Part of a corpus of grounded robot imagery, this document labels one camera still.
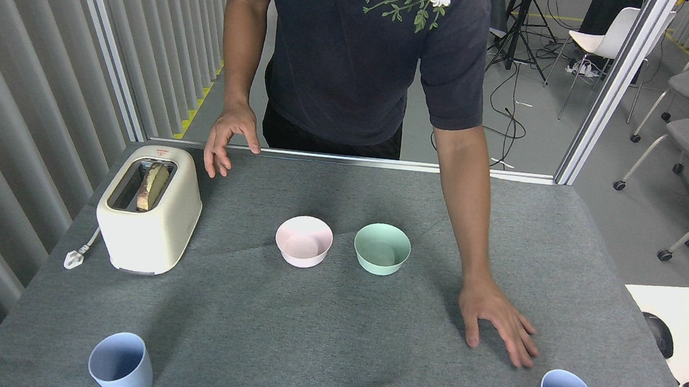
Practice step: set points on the person's right hand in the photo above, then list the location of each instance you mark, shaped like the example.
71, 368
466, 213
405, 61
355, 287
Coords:
227, 131

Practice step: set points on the person's left hand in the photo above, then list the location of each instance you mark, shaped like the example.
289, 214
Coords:
492, 306

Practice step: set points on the person's right forearm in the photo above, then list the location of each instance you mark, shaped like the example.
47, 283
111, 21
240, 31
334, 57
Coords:
242, 63

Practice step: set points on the person's left forearm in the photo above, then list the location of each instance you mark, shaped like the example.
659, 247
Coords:
463, 205

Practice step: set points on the bread slice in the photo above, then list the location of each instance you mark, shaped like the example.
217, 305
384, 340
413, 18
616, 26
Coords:
152, 187

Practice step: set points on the mint green bowl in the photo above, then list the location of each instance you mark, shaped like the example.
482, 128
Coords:
382, 251

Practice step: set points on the cream toaster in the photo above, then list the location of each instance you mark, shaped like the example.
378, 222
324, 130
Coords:
150, 238

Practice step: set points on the pink bowl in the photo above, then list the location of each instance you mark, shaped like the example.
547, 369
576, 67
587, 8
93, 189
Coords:
303, 243

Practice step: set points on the person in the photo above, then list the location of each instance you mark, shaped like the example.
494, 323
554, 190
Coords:
346, 48

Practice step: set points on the black computer mouse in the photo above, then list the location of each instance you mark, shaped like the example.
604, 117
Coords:
659, 334

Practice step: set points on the grey felt table cloth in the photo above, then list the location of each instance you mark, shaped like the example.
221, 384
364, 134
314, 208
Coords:
307, 322

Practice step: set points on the white power strip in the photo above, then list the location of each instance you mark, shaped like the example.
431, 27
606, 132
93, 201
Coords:
581, 68

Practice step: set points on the black tripod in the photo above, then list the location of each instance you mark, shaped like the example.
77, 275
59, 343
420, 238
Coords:
513, 45

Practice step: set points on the white plastic chair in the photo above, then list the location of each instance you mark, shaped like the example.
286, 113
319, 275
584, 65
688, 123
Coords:
599, 41

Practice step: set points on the table with dark cloth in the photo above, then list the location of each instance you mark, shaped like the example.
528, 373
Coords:
496, 6

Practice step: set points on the silver frame rail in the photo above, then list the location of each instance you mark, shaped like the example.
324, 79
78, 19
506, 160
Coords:
510, 175

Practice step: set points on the silver frame post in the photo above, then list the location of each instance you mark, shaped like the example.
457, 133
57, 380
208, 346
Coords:
106, 38
614, 87

